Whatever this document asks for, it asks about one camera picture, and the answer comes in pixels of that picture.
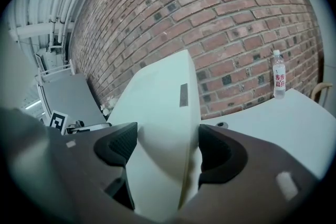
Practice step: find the clear plastic bottle red label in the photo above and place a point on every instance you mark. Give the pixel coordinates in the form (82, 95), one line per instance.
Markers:
(279, 76)

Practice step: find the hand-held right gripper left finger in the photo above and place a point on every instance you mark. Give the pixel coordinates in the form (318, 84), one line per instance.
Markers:
(86, 181)

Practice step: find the wooden chair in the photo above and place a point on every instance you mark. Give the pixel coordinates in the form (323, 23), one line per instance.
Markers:
(319, 89)

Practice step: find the white metal railing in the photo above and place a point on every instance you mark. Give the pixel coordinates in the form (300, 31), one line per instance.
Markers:
(53, 68)

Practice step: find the white item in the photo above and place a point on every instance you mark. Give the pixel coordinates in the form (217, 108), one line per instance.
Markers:
(157, 102)

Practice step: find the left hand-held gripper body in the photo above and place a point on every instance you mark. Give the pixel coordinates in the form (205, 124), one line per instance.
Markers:
(58, 122)

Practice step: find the grey sloped panel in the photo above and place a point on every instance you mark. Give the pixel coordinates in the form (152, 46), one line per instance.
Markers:
(71, 97)

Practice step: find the white ceiling pipes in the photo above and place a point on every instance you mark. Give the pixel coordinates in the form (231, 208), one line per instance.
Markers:
(67, 5)

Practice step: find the white table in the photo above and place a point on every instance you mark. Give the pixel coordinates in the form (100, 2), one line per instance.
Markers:
(275, 126)

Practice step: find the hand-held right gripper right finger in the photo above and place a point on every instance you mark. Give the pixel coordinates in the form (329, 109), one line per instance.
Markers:
(236, 191)

